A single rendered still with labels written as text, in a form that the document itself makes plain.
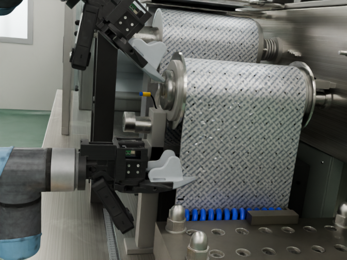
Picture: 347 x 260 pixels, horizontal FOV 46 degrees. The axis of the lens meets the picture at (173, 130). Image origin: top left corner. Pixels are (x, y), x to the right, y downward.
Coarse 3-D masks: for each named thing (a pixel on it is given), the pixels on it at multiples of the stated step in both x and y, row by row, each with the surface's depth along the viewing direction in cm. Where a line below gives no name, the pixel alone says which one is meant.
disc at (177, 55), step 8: (176, 56) 76; (184, 64) 71; (184, 72) 70; (184, 80) 70; (184, 88) 70; (184, 96) 70; (184, 104) 70; (168, 120) 80; (176, 120) 74; (176, 128) 75
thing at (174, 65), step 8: (168, 64) 79; (176, 64) 73; (176, 72) 73; (176, 80) 72; (176, 88) 72; (176, 96) 72; (176, 104) 72; (168, 112) 78; (176, 112) 73; (304, 112) 78
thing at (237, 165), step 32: (192, 128) 73; (224, 128) 74; (256, 128) 76; (288, 128) 77; (192, 160) 74; (224, 160) 76; (256, 160) 78; (288, 160) 79; (192, 192) 76; (224, 192) 78; (256, 192) 79; (288, 192) 81
